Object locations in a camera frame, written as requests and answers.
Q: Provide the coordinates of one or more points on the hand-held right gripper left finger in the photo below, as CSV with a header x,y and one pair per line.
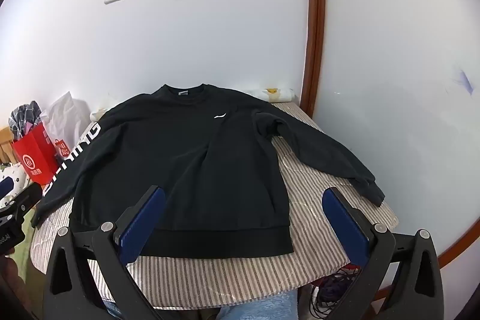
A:
x,y
142,226

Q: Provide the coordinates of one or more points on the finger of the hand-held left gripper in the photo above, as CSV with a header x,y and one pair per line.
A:
x,y
28,197
5,188

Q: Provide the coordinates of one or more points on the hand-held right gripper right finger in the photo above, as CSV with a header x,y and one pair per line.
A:
x,y
345,226

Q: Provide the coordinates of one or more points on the black sweatshirt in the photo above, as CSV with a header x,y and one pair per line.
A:
x,y
180,155

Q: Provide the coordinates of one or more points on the white floral pillow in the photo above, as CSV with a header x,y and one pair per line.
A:
x,y
13,179

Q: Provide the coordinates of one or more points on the green blanket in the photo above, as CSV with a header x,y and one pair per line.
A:
x,y
28,243

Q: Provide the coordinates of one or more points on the wooden headboard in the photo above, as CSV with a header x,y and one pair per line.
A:
x,y
5,145

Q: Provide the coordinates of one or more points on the red paper shopping bag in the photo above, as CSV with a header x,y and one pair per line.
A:
x,y
35,155

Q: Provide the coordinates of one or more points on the small red white bag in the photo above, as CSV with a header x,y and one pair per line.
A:
x,y
62,149

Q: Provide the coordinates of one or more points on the dark plaid cloth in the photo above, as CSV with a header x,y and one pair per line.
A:
x,y
24,117

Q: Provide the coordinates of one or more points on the white plastic bag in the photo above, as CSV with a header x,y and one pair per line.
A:
x,y
67,117

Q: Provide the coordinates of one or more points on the striped quilted mat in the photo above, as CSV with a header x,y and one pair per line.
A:
x,y
225,278

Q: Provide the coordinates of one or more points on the person's blue jeans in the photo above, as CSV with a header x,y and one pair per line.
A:
x,y
258,307

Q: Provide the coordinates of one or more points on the rolled white printed cloth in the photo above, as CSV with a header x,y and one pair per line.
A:
x,y
273,94

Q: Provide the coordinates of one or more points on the brown wooden door frame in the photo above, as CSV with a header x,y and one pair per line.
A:
x,y
317,5

